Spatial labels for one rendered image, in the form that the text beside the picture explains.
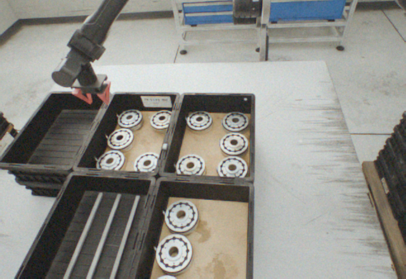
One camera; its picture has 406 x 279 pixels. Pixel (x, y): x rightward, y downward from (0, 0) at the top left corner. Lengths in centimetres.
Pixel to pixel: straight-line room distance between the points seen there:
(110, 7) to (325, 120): 101
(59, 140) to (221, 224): 77
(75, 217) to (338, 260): 86
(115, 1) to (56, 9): 381
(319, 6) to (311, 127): 180
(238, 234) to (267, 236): 17
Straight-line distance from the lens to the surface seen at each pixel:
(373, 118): 250
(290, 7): 288
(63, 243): 101
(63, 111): 142
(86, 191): 107
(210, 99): 110
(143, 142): 111
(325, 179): 115
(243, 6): 124
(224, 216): 89
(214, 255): 85
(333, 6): 297
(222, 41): 299
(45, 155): 127
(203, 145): 104
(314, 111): 138
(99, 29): 77
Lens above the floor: 164
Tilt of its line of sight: 48 degrees down
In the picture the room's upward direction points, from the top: 8 degrees counter-clockwise
